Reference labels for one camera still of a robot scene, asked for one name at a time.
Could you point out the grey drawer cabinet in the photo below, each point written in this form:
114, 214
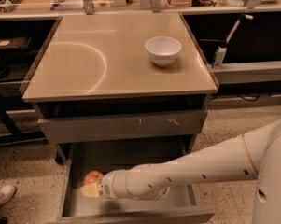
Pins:
98, 65

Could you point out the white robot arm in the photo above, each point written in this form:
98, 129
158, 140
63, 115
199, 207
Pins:
252, 155

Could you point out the open grey middle drawer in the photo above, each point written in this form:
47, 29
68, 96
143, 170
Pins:
179, 207

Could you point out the red apple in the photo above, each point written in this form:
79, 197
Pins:
93, 177

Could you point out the black office chair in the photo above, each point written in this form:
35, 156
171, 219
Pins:
14, 51

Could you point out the white ceramic bowl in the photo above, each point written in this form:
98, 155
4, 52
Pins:
163, 50

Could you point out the white handheld tool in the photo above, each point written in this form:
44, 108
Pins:
222, 48

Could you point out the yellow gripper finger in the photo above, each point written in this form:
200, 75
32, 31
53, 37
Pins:
93, 190

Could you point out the white shoe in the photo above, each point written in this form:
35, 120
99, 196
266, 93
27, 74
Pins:
6, 193

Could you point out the grey top drawer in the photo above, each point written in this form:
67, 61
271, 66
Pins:
128, 126

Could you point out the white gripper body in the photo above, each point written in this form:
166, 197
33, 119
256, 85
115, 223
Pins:
112, 184

